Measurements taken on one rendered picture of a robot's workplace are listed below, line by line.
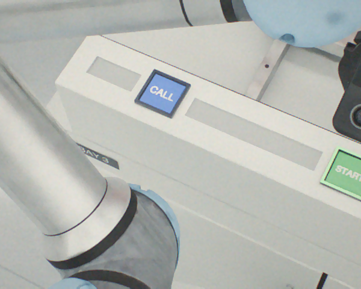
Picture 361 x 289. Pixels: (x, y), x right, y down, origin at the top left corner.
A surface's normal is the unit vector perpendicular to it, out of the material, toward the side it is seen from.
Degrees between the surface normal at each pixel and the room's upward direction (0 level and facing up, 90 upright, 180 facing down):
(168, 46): 0
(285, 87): 0
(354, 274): 90
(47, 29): 93
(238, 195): 90
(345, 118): 30
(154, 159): 90
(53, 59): 0
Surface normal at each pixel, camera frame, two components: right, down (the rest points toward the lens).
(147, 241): 0.76, -0.14
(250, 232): -0.46, 0.79
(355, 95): -0.22, 0.00
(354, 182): -0.04, -0.47
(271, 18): -0.14, 0.61
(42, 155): 0.55, 0.14
